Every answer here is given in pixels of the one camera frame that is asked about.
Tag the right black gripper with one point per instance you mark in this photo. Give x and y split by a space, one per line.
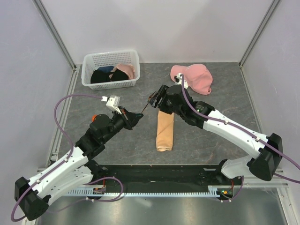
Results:
154 100

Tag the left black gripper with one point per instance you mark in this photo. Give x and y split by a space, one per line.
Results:
127 117

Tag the peach cloth napkin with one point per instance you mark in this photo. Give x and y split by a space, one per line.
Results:
165 131

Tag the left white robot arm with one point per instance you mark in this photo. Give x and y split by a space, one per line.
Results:
75 168

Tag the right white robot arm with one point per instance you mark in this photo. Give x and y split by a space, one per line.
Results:
264 153

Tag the pink baseball cap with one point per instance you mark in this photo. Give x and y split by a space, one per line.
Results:
198 77

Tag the light pink cap in basket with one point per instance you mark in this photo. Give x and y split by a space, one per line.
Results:
128 69

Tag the blue cap in basket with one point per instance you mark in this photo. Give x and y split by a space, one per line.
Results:
106 69

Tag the black cap in basket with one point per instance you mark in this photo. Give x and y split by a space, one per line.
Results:
103 77

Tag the white plastic basket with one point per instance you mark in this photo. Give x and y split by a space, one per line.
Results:
93 61

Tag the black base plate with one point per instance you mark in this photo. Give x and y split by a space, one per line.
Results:
114 184

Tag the white slotted cable duct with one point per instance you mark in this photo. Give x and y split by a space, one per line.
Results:
93 192

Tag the aluminium front rail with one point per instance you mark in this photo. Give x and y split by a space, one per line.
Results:
264 182

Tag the left aluminium frame post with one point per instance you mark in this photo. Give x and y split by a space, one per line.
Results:
54 32

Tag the aluminium frame post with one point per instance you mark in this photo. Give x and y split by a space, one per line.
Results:
54 32
260 29

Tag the right aluminium frame post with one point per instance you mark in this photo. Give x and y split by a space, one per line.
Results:
260 29

